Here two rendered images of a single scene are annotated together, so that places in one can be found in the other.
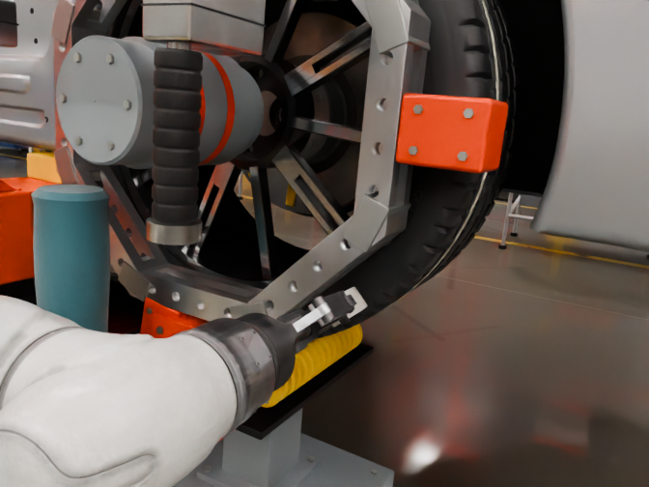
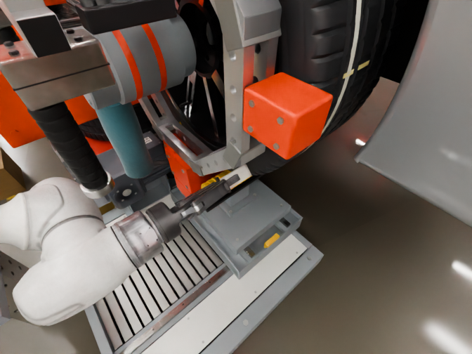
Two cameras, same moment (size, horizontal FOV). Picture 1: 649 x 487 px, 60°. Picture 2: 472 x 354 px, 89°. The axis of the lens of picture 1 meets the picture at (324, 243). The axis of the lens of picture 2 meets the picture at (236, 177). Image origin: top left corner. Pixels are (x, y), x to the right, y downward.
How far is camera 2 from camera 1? 0.38 m
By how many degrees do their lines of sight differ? 39
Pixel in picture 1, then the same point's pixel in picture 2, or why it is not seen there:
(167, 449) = (85, 300)
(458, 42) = (307, 26)
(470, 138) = (281, 138)
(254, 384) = (145, 255)
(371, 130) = (229, 105)
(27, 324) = (50, 217)
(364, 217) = (230, 152)
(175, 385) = (87, 275)
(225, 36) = (66, 92)
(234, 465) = not seen: hidden behind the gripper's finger
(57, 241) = (106, 124)
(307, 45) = not seen: outside the picture
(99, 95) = not seen: hidden behind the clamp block
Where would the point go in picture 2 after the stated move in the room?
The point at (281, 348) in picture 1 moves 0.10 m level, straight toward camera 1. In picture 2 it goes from (168, 230) to (137, 285)
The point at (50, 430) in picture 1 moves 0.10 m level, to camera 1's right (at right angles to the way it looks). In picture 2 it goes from (24, 304) to (81, 335)
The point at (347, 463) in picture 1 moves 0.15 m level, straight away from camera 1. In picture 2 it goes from (270, 198) to (282, 174)
